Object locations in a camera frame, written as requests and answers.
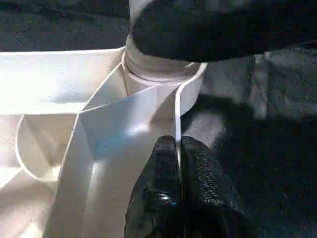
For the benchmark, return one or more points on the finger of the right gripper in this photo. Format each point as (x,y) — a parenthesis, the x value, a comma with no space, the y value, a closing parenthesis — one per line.
(210,29)

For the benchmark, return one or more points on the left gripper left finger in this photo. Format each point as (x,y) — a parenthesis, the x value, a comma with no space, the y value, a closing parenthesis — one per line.
(158,198)

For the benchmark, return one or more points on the white plastic table top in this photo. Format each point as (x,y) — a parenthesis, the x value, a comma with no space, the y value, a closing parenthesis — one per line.
(49,74)

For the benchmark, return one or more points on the white plastic table leg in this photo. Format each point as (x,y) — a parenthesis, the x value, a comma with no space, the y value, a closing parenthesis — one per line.
(153,67)

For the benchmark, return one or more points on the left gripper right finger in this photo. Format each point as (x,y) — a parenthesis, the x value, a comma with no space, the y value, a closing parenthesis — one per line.
(210,198)

